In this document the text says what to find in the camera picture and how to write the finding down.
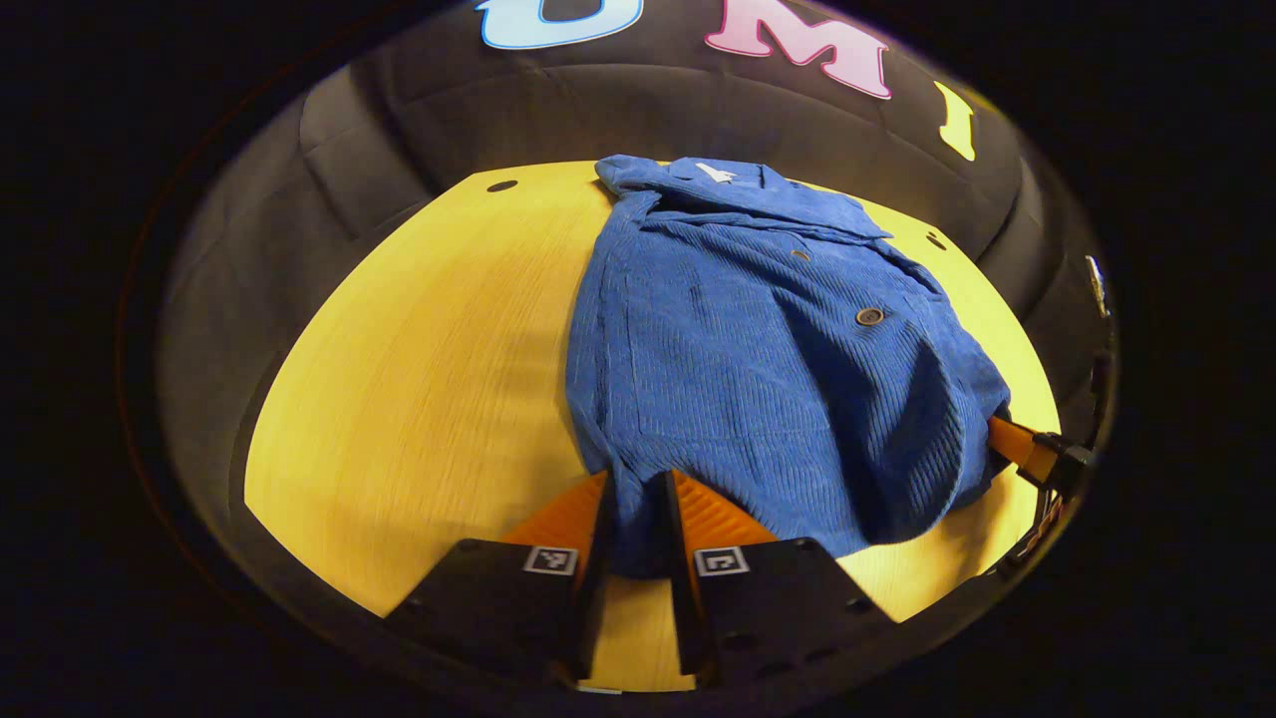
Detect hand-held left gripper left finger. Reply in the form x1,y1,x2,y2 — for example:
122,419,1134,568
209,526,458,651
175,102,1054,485
384,471,614,684

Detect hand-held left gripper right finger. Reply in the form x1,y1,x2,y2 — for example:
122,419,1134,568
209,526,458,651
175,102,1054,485
663,469,898,689

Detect blue corduroy button shirt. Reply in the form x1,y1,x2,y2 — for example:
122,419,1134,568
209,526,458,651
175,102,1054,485
565,155,1013,579

